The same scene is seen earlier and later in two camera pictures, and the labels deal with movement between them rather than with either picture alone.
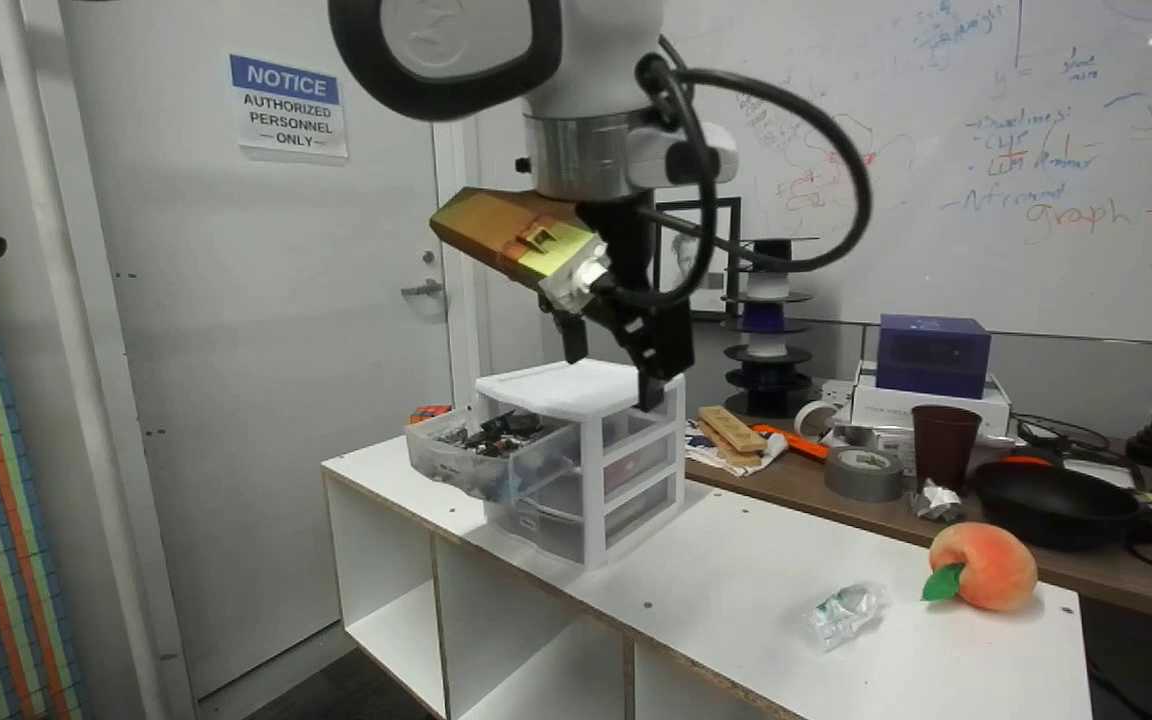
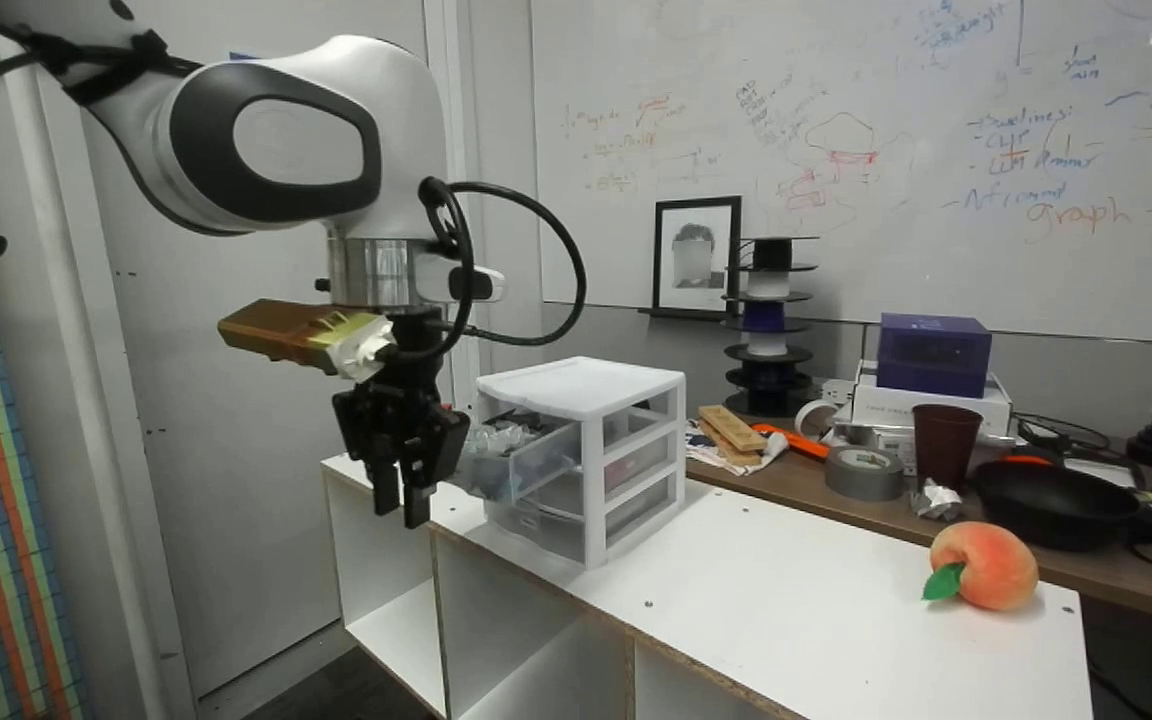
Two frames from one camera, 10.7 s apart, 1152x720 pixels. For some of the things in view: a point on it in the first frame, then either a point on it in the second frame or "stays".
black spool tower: (765, 374) stays
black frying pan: (1053, 500) stays
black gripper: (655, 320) -> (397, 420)
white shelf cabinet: (742, 614) stays
